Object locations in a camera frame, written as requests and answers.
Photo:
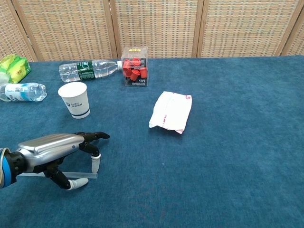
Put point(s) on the yellow green snack bag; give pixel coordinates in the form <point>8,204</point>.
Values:
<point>15,69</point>

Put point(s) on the blue label water bottle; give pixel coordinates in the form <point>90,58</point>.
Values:
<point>22,92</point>

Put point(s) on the clear box of red plugs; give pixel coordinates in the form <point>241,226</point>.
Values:
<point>135,69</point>

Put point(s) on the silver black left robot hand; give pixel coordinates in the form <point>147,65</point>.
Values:
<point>51,148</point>

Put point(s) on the white paper cup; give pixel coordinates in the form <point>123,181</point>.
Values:
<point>77,103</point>

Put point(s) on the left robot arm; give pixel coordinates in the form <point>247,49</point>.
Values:
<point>5,167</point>

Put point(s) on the green label water bottle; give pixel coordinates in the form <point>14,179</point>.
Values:
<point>84,69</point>

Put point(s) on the white red tissue pack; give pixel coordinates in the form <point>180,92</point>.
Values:
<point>171,111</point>

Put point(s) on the woven folding screen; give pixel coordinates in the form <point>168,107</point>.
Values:
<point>152,26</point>

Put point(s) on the clear plastic straw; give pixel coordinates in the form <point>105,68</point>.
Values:
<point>78,175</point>

